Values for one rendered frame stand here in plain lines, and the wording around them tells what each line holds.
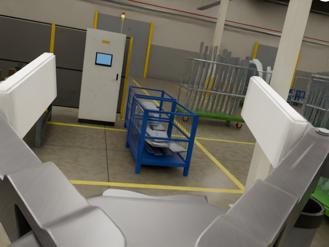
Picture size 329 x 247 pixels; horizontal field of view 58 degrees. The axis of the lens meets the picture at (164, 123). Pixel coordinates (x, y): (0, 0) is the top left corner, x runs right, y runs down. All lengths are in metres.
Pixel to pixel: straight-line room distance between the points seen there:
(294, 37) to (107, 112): 4.35
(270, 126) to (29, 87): 0.13
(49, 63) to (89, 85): 6.35
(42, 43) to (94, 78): 1.53
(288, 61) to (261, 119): 3.30
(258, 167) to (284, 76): 1.06
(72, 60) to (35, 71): 7.16
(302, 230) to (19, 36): 6.59
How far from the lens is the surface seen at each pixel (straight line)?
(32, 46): 7.44
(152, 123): 5.91
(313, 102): 10.86
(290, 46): 3.48
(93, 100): 6.59
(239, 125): 9.01
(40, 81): 0.18
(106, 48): 6.49
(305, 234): 2.67
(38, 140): 4.99
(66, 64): 7.35
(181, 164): 4.46
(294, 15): 3.50
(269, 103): 0.18
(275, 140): 0.16
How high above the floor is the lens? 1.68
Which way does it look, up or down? 12 degrees down
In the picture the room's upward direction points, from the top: 10 degrees clockwise
